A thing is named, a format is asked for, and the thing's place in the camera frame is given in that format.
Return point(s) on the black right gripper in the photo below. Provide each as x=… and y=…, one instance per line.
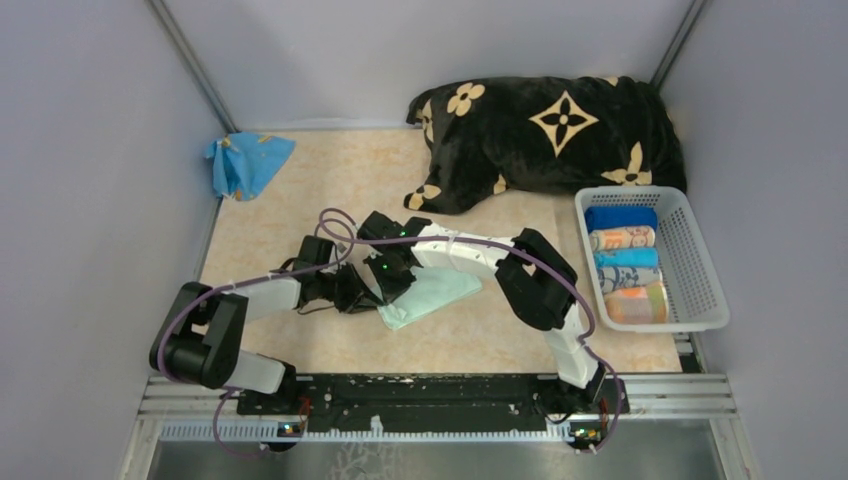
x=390, y=290

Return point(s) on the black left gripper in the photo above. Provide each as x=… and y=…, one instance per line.
x=359, y=298

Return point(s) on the mint green towel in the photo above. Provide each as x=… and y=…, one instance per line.
x=432, y=289

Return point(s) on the blue white patterned towel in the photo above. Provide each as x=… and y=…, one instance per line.
x=612, y=278

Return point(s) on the orange polka dot towel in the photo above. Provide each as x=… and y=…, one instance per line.
x=638, y=305

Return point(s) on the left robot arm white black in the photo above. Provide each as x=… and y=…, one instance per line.
x=200, y=341

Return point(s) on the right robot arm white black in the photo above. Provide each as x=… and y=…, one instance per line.
x=422, y=259

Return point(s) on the black beige flower blanket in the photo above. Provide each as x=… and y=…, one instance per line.
x=546, y=134

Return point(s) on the light blue crumpled cloth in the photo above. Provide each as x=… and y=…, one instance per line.
x=243, y=164

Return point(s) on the dark blue rolled towel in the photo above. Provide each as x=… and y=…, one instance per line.
x=610, y=217

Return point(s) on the cyan rolled towel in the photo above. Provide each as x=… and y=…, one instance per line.
x=642, y=257

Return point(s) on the beige orange rolled towel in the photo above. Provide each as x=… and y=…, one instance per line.
x=643, y=236

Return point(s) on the white plastic basket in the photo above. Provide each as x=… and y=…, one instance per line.
x=696, y=301

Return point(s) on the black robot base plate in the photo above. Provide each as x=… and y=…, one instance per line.
x=436, y=404

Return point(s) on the aluminium rail frame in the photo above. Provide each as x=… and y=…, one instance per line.
x=188, y=412

